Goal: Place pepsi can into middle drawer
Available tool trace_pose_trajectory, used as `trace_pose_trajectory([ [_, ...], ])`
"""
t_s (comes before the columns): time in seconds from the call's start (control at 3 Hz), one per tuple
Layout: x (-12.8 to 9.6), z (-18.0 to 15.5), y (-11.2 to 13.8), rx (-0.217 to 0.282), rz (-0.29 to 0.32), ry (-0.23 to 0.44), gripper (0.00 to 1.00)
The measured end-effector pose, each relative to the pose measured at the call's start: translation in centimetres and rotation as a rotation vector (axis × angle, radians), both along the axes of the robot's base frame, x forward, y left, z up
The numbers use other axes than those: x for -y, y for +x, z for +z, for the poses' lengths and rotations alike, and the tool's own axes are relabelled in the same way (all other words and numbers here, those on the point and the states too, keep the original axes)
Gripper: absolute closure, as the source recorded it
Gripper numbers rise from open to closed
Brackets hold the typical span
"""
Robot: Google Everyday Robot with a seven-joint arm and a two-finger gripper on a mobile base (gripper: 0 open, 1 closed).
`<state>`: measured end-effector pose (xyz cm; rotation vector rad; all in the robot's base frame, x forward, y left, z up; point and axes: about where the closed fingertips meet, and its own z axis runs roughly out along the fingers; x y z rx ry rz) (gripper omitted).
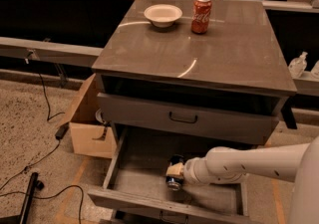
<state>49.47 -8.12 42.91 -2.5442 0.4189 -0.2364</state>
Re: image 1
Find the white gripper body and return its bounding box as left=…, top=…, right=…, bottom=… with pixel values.
left=183, top=157, right=210, bottom=184

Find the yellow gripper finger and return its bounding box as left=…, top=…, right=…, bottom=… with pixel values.
left=166, top=162, right=183, bottom=178

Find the blue pepsi can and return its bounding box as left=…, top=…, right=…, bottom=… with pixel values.
left=165, top=154, right=184, bottom=191

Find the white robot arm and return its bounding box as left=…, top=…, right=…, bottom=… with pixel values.
left=166, top=137, right=319, bottom=224

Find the open middle drawer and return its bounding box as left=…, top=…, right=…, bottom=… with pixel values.
left=89, top=126, right=259, bottom=224

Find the grey top drawer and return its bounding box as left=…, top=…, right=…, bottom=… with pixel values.
left=97, top=93, right=278, bottom=144

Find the grey drawer cabinet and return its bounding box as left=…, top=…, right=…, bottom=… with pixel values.
left=91, top=0, right=298, bottom=224

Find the red coca cola can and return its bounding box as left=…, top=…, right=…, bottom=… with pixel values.
left=191, top=0, right=212, bottom=34

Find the cardboard box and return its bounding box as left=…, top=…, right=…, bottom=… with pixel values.
left=59, top=75, right=118, bottom=159

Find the black power adapter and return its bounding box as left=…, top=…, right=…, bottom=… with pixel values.
left=55, top=123, right=69, bottom=140

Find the black bar on floor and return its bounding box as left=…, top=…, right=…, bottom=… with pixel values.
left=0, top=171, right=45, bottom=224

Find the clear plastic bottle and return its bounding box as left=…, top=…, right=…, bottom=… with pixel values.
left=288, top=52, right=308, bottom=78

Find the white bowl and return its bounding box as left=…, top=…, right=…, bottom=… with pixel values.
left=144, top=4, right=182, bottom=28

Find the black drawer handle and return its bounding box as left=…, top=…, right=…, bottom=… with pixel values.
left=168, top=112, right=198, bottom=124

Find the black floor cable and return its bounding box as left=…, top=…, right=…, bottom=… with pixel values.
left=0, top=52, right=86, bottom=224

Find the grey metal rail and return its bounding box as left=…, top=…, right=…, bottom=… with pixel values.
left=0, top=37, right=103, bottom=68

